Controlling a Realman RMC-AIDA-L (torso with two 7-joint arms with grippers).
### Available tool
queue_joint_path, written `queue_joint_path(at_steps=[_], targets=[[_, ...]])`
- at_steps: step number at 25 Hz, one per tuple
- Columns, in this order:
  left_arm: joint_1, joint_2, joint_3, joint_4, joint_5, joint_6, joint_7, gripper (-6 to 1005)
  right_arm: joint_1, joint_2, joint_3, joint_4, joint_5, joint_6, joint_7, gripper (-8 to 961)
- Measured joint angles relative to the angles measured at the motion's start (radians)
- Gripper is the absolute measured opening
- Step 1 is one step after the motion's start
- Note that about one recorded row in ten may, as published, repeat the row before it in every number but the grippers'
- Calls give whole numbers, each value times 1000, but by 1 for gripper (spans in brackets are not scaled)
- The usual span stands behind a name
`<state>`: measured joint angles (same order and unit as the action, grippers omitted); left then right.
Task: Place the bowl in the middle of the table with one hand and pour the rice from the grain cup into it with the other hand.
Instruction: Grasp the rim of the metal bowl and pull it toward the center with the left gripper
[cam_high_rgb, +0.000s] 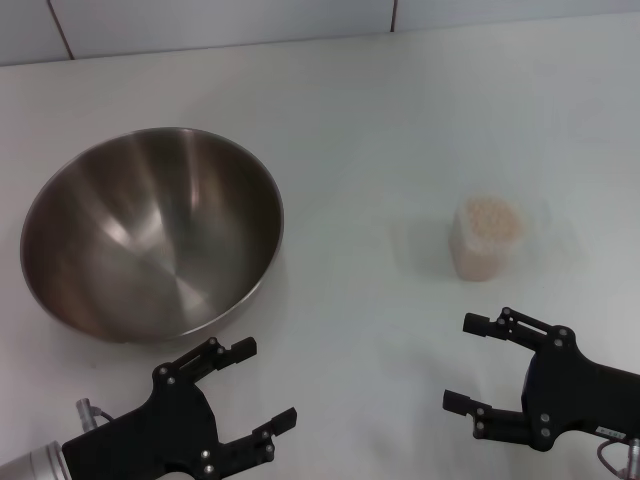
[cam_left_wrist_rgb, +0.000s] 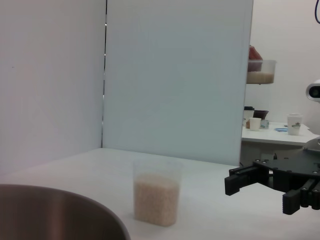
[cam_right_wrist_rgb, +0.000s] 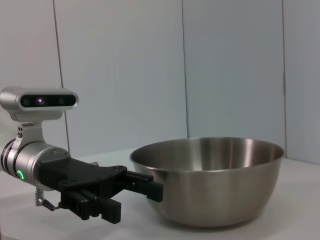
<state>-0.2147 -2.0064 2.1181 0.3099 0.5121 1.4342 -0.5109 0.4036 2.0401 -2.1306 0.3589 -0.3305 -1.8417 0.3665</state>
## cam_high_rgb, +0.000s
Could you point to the stainless steel mixing bowl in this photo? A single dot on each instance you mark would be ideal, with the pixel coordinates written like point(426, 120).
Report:
point(150, 240)

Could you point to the clear plastic measuring cup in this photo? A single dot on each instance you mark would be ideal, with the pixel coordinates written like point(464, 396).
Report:
point(456, 252)

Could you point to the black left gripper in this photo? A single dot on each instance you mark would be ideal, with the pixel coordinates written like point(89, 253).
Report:
point(165, 430)

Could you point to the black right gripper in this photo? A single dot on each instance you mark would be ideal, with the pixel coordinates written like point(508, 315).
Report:
point(575, 395)

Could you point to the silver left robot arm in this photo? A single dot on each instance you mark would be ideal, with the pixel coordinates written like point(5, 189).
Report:
point(35, 462)

